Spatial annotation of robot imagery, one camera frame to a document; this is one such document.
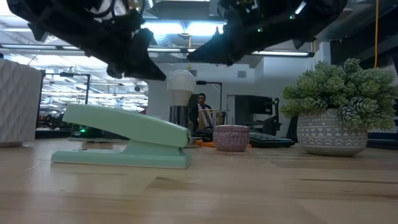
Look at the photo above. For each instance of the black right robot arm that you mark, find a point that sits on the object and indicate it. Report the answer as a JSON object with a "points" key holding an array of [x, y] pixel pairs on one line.
{"points": [[329, 15]]}

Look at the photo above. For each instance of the white frosted light bulb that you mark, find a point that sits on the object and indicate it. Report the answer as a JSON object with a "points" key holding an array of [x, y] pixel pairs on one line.
{"points": [[181, 84]]}

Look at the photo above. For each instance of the person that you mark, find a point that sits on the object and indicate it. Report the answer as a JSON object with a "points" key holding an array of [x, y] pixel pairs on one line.
{"points": [[202, 102]]}

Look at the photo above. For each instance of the mint green stapler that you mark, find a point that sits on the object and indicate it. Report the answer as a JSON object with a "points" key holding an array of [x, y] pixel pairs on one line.
{"points": [[130, 130]]}

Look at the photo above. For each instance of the black monitor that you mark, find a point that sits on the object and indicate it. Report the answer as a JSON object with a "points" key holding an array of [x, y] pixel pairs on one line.
{"points": [[253, 109]]}

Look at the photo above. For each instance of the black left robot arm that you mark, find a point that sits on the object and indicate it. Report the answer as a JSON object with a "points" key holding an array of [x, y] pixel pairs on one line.
{"points": [[37, 9]]}

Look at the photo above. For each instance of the black keyboard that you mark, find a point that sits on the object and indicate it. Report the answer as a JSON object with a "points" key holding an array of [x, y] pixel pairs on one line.
{"points": [[270, 140]]}

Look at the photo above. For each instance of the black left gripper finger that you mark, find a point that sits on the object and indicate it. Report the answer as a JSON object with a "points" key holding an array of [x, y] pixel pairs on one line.
{"points": [[115, 71], [143, 65]]}

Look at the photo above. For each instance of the faux succulent in grey pot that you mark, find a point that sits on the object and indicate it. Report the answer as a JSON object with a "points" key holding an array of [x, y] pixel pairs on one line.
{"points": [[335, 102]]}

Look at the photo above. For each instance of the white textured cup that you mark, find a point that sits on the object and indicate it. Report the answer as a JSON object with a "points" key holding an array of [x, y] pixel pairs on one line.
{"points": [[18, 102]]}

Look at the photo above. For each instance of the long ceiling light fixture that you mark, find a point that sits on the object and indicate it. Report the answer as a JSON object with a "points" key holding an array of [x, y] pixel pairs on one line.
{"points": [[280, 53]]}

